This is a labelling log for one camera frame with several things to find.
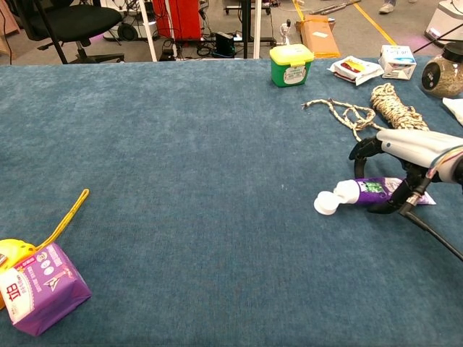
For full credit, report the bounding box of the white printed pouch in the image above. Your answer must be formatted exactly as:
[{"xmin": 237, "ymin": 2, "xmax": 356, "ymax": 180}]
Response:
[{"xmin": 442, "ymin": 97, "xmax": 463, "ymax": 127}]

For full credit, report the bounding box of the white straight post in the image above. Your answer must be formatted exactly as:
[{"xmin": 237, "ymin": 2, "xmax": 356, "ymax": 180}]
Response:
[{"xmin": 252, "ymin": 0, "xmax": 262, "ymax": 59}]

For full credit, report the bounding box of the beige braided rope bundle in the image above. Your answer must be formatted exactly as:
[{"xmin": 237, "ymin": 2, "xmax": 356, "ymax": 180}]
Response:
[{"xmin": 301, "ymin": 82, "xmax": 430, "ymax": 142}]

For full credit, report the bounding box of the purple toothpaste tube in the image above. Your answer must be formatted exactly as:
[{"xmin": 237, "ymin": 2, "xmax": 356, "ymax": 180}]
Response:
[{"xmin": 313, "ymin": 176, "xmax": 437, "ymax": 216}]

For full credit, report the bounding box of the black office chair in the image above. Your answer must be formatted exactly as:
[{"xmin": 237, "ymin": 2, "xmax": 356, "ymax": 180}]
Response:
[{"xmin": 16, "ymin": 0, "xmax": 126, "ymax": 65}]

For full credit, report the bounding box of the beige wooden board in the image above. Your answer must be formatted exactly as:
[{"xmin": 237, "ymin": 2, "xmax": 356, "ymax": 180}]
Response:
[{"xmin": 0, "ymin": 0, "xmax": 21, "ymax": 56}]

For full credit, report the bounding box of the glass jar black lid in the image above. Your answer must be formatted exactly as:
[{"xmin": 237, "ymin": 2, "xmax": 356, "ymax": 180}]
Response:
[{"xmin": 421, "ymin": 41, "xmax": 463, "ymax": 99}]

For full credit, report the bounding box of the green box yellow lid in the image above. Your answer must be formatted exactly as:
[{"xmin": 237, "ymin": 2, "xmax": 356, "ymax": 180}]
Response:
[{"xmin": 269, "ymin": 43, "xmax": 315, "ymax": 88}]

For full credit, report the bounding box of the white blue milk carton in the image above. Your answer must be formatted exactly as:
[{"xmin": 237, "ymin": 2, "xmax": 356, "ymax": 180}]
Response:
[{"xmin": 378, "ymin": 44, "xmax": 417, "ymax": 80}]

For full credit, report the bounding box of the blue table cloth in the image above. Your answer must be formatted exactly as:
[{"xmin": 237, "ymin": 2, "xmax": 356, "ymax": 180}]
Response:
[{"xmin": 0, "ymin": 56, "xmax": 463, "ymax": 347}]

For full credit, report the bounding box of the grey metal rod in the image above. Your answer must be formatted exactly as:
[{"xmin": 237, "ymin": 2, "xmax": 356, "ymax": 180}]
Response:
[{"xmin": 320, "ymin": 0, "xmax": 362, "ymax": 15}]

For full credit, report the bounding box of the white machine housing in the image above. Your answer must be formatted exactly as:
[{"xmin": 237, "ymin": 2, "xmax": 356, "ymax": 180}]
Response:
[{"xmin": 423, "ymin": 0, "xmax": 463, "ymax": 46}]

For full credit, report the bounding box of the thin black pole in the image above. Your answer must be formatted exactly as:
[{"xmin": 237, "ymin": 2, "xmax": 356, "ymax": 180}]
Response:
[{"xmin": 413, "ymin": 27, "xmax": 463, "ymax": 54}]

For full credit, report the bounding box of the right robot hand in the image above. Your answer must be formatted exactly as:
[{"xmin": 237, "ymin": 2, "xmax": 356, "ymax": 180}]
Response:
[{"xmin": 349, "ymin": 129, "xmax": 463, "ymax": 214}]

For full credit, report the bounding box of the white slanted frame leg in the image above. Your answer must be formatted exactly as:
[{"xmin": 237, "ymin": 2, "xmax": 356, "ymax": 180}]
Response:
[{"xmin": 138, "ymin": 0, "xmax": 159, "ymax": 62}]

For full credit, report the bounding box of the yellow tape measure with strap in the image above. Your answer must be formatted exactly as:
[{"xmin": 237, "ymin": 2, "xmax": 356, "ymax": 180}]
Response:
[{"xmin": 0, "ymin": 188, "xmax": 90, "ymax": 272}]

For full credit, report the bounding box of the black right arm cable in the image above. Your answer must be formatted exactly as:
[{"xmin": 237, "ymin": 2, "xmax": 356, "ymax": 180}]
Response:
[{"xmin": 399, "ymin": 169, "xmax": 463, "ymax": 262}]

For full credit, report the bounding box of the white red snack packet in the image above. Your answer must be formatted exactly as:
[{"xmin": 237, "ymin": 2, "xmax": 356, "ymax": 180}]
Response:
[{"xmin": 327, "ymin": 56, "xmax": 385, "ymax": 87}]

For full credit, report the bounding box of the red cabinet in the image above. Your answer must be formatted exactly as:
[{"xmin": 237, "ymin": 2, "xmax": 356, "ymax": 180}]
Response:
[{"xmin": 151, "ymin": 0, "xmax": 203, "ymax": 40}]

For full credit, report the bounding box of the black floor box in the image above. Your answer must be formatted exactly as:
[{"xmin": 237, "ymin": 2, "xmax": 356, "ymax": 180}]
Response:
[{"xmin": 216, "ymin": 31, "xmax": 236, "ymax": 58}]

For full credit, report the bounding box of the brown cardboard box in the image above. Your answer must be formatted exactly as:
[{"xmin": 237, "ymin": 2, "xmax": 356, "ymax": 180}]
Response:
[{"xmin": 295, "ymin": 14, "xmax": 341, "ymax": 59}]

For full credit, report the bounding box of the black light stand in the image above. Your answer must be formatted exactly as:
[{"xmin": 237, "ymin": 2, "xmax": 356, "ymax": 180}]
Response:
[{"xmin": 34, "ymin": 0, "xmax": 69, "ymax": 65}]

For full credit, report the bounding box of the white power strip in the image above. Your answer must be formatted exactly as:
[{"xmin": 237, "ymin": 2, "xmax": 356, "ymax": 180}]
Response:
[{"xmin": 280, "ymin": 20, "xmax": 293, "ymax": 46}]

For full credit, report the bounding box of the purple tissue pack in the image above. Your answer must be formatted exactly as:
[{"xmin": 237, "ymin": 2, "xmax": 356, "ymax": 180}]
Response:
[{"xmin": 0, "ymin": 242, "xmax": 93, "ymax": 337}]

